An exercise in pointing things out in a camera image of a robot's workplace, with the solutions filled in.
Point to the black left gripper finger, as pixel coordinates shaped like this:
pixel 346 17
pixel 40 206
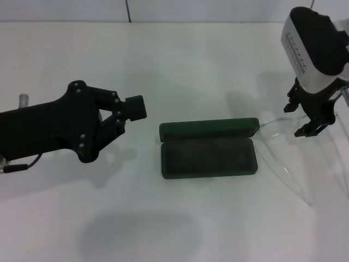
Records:
pixel 135 102
pixel 137 114

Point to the clear white glasses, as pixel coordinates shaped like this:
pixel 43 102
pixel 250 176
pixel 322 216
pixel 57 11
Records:
pixel 278 128

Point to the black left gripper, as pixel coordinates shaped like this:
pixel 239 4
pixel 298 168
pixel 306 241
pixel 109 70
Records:
pixel 41 128

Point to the green glasses case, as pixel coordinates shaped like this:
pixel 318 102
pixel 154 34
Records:
pixel 207 161

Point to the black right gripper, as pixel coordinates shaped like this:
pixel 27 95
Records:
pixel 319 106

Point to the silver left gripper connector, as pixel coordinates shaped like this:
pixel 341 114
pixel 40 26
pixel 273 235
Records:
pixel 23 99

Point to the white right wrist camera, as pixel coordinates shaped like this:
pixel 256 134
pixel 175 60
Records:
pixel 313 41

